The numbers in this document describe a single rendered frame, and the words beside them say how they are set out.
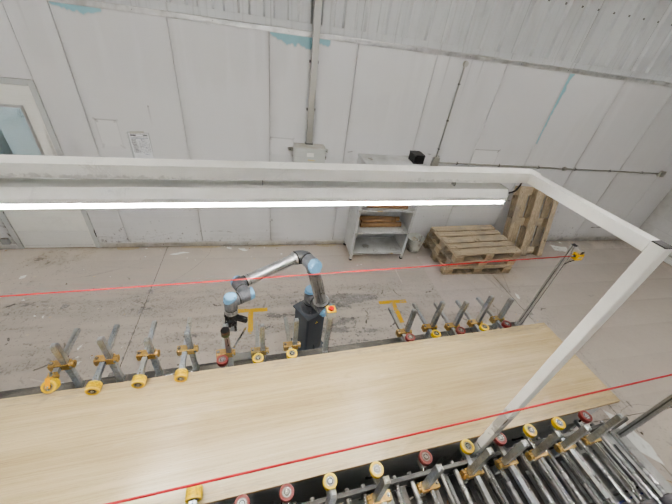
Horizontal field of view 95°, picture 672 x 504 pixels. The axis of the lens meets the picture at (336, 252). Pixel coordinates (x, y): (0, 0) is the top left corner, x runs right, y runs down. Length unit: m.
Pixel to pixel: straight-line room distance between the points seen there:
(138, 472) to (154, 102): 3.54
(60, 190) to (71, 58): 3.21
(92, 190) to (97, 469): 1.53
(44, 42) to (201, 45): 1.45
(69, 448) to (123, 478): 0.37
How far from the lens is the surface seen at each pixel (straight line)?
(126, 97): 4.45
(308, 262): 2.45
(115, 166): 1.33
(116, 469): 2.32
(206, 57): 4.17
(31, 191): 1.46
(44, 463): 2.50
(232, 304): 2.25
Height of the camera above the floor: 2.93
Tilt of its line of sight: 36 degrees down
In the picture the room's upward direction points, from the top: 8 degrees clockwise
